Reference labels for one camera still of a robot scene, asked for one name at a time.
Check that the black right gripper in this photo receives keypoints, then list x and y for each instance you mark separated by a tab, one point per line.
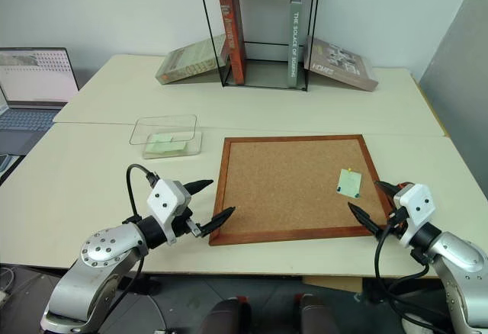
396	225

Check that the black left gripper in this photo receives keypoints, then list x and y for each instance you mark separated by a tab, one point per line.
182	224

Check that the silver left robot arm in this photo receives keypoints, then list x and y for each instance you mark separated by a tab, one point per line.
95	269

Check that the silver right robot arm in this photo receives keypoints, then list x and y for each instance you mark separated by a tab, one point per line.
457	265

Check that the pale green paper note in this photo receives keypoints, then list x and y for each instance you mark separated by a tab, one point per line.
350	183

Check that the wood-framed cork board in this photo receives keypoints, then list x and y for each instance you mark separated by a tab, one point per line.
289	181

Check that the clear plastic box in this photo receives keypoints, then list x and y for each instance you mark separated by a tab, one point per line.
190	143

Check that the green notes stack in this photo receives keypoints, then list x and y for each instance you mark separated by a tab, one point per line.
164	144

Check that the dark rounded shape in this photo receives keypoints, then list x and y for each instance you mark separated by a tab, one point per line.
225	316
318	315

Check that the grey partition panel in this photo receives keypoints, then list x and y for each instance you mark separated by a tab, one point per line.
461	101

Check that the beige leaning book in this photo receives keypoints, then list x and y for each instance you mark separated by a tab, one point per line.
187	61

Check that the brown photo cover book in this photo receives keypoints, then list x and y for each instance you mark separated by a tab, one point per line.
339	63

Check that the red hardcover book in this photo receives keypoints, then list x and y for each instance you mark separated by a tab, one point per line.
234	36

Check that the grey-green tall book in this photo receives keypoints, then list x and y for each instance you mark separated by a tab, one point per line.
294	44

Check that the grey open laptop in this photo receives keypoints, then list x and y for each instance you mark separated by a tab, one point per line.
34	82

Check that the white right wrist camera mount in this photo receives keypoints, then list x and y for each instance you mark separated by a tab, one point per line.
417	212

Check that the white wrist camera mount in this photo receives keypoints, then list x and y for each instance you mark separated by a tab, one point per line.
164	200
417	212

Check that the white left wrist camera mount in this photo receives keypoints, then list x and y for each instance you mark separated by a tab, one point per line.
164	200

